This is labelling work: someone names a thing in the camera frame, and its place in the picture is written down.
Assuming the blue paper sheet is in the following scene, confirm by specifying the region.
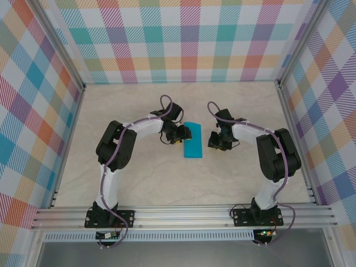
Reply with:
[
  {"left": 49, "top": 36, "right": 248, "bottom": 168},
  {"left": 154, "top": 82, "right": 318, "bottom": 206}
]
[{"left": 182, "top": 121, "right": 204, "bottom": 160}]

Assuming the grey metal panel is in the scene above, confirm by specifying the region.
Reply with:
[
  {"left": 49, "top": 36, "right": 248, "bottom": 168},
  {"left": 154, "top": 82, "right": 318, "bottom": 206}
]
[{"left": 36, "top": 240, "right": 334, "bottom": 267}]

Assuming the black circuit board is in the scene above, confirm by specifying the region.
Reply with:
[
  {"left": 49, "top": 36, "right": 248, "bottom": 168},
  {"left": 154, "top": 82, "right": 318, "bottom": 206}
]
[{"left": 96, "top": 232, "right": 120, "bottom": 240}]

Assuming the left gripper thin black cable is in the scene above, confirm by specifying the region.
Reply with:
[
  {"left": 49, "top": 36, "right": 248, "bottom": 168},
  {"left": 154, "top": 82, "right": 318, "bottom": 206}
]
[{"left": 159, "top": 130, "right": 171, "bottom": 146}]

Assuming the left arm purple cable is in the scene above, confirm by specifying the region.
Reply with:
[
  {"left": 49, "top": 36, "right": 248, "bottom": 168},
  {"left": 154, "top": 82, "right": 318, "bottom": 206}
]
[{"left": 98, "top": 94, "right": 174, "bottom": 249}]

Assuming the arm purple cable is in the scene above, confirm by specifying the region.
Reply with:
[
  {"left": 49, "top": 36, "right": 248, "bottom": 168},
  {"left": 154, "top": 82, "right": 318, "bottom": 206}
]
[
  {"left": 207, "top": 101, "right": 296, "bottom": 247},
  {"left": 98, "top": 94, "right": 174, "bottom": 249}
]

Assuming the thin black base wire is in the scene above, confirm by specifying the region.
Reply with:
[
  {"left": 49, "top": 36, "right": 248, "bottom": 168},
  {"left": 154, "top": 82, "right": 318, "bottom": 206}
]
[{"left": 230, "top": 204, "right": 244, "bottom": 220}]

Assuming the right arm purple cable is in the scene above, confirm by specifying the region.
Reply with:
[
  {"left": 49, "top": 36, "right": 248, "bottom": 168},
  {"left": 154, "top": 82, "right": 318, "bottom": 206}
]
[{"left": 207, "top": 101, "right": 296, "bottom": 247}]

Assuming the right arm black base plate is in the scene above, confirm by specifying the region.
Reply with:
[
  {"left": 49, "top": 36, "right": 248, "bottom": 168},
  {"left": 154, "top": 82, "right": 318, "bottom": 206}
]
[{"left": 232, "top": 207, "right": 284, "bottom": 228}]

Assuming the aluminium table side rail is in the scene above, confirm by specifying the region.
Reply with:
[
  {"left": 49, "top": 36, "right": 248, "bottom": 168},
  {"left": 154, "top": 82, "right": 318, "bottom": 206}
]
[
  {"left": 276, "top": 82, "right": 319, "bottom": 206},
  {"left": 48, "top": 85, "right": 87, "bottom": 209}
]

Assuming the wide aluminium mounting rail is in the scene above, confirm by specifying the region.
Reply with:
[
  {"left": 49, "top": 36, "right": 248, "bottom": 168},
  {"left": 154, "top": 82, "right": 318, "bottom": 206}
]
[{"left": 30, "top": 204, "right": 339, "bottom": 230}]

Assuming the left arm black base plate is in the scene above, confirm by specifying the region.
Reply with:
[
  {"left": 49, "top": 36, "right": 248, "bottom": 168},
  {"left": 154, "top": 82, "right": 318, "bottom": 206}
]
[{"left": 85, "top": 209, "right": 136, "bottom": 229}]

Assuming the perforated metal cable tray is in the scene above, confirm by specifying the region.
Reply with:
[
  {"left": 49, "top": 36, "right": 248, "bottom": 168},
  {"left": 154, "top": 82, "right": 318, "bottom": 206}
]
[{"left": 43, "top": 229, "right": 255, "bottom": 243}]

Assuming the aluminium frame post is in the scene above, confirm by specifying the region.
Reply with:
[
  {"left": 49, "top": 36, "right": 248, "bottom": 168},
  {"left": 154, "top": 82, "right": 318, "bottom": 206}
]
[
  {"left": 27, "top": 0, "right": 87, "bottom": 92},
  {"left": 278, "top": 0, "right": 332, "bottom": 88}
]

